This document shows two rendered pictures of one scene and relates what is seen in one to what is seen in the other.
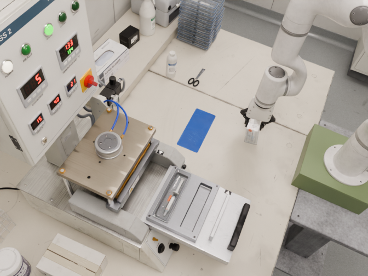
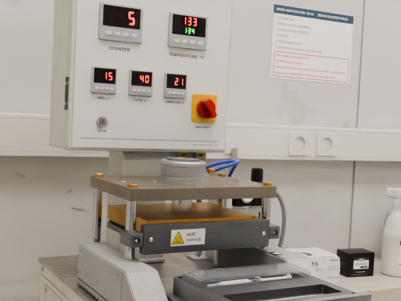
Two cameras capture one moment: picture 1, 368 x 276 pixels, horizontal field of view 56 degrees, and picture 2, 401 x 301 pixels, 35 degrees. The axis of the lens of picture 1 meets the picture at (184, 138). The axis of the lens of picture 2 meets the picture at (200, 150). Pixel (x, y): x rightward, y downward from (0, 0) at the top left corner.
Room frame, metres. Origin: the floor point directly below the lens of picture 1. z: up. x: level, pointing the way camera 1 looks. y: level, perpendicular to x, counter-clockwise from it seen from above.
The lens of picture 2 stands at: (-0.22, -0.55, 1.22)
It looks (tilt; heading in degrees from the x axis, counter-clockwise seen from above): 3 degrees down; 44
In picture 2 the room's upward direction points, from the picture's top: 3 degrees clockwise
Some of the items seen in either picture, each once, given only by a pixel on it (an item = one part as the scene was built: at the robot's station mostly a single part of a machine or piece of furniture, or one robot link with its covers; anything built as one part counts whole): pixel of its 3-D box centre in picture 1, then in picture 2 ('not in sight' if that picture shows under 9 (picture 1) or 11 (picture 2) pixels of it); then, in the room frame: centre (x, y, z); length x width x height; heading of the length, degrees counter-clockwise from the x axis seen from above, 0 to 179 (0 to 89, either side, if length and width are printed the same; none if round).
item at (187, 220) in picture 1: (184, 202); (264, 294); (0.46, -0.03, 0.98); 0.20 x 0.17 x 0.03; 163
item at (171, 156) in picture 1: (152, 149); (269, 268); (0.65, 0.10, 0.96); 0.26 x 0.05 x 0.07; 73
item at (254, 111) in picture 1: (260, 108); not in sight; (0.95, -0.29, 0.93); 0.10 x 0.08 x 0.11; 84
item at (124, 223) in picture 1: (109, 216); (118, 280); (0.39, 0.19, 0.96); 0.25 x 0.05 x 0.07; 73
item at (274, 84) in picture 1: (272, 84); not in sight; (0.95, -0.30, 1.07); 0.09 x 0.08 x 0.13; 100
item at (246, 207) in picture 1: (239, 226); not in sight; (0.41, -0.21, 0.99); 0.15 x 0.02 x 0.04; 163
